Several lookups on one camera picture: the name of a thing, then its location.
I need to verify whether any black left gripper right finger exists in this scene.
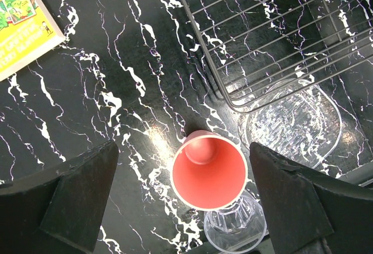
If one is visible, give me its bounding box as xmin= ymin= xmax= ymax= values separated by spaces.
xmin=249 ymin=142 xmax=372 ymax=253

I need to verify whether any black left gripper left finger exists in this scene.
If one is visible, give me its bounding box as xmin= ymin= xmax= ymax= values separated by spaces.
xmin=1 ymin=140 xmax=119 ymax=253

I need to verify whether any clear glass bowl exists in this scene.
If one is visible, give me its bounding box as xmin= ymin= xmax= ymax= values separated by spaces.
xmin=238 ymin=79 xmax=342 ymax=168

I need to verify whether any pink plastic cup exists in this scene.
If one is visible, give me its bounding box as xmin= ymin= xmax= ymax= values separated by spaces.
xmin=170 ymin=130 xmax=248 ymax=211

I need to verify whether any clear drinking glass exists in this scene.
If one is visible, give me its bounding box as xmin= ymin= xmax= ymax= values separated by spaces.
xmin=203 ymin=190 xmax=267 ymax=253

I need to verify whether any orange green paperback book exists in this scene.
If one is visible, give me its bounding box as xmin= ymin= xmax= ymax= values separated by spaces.
xmin=1 ymin=0 xmax=65 ymax=81

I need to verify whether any wire dish rack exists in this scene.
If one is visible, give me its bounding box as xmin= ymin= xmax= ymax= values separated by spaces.
xmin=180 ymin=0 xmax=372 ymax=113

